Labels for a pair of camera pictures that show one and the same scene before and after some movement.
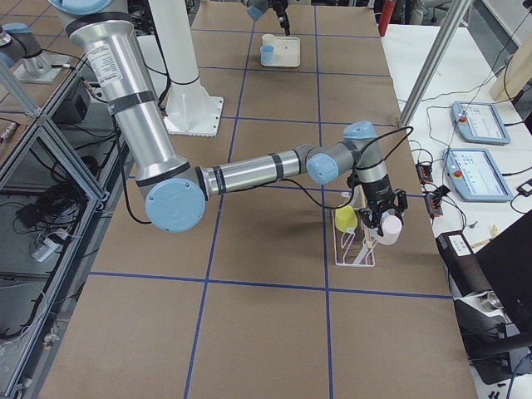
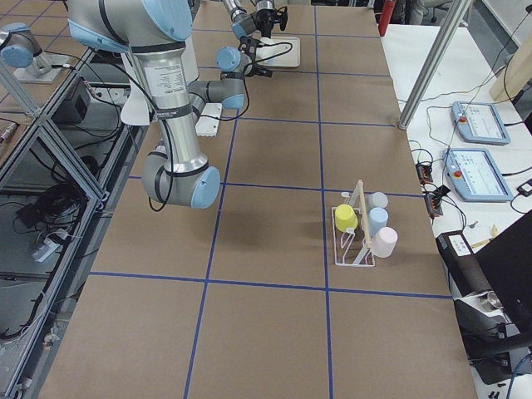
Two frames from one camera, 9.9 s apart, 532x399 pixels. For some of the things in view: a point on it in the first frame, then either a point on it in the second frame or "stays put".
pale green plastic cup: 268,40 stays put
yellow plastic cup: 346,218 stays put
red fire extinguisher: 386,17 stays put
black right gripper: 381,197 -> 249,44
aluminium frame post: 435,61 stays put
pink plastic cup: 391,226 -> 384,242
